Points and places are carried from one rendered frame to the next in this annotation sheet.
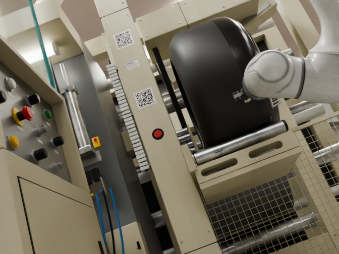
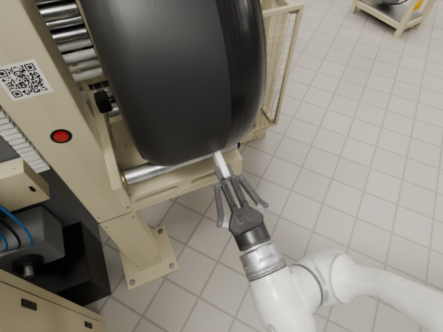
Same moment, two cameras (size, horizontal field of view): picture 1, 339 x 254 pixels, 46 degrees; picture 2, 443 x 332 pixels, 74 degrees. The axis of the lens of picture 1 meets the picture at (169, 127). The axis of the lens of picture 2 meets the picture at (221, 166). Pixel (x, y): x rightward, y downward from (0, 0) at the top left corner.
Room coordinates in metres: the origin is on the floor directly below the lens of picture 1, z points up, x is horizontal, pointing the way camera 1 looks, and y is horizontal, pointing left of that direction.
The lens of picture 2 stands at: (0.84, -0.11, 1.58)
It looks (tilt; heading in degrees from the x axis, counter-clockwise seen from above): 55 degrees down; 336
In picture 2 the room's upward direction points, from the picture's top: straight up
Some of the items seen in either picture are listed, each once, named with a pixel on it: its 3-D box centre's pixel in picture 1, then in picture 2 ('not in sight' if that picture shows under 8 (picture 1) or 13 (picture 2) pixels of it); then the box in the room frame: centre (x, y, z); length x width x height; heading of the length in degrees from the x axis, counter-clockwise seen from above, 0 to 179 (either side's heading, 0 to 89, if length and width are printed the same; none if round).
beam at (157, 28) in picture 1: (198, 21); not in sight; (1.78, -0.34, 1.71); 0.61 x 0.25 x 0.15; 89
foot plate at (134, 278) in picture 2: not in sight; (147, 255); (1.47, 0.05, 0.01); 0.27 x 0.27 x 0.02; 89
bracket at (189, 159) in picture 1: (193, 170); (109, 143); (1.49, -0.03, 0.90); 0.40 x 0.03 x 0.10; 179
